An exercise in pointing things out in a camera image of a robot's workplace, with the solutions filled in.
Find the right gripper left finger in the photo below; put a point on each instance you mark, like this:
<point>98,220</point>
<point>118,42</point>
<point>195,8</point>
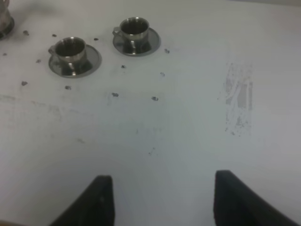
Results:
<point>94,207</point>

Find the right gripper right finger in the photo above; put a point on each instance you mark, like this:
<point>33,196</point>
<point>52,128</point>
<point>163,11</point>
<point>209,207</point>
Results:
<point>235,204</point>

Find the stainless steel teapot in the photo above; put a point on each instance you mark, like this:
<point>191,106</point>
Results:
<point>5,17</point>

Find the near stainless steel teacup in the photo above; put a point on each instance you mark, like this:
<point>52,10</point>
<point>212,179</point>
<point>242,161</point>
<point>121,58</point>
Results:
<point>70,50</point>

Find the stainless steel teacup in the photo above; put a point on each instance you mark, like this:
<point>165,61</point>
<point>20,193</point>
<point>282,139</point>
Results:
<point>133,29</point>
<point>70,50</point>

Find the far stainless steel teacup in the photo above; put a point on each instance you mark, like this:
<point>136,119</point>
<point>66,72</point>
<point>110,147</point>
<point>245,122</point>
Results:
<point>133,29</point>

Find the teapot steel saucer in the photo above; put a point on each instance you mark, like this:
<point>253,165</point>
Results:
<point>4,33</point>

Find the near steel saucer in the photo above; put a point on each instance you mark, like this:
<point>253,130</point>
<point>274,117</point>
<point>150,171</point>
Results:
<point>79,69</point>

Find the far steel saucer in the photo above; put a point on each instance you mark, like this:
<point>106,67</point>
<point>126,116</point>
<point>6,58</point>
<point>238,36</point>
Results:
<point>137,49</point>

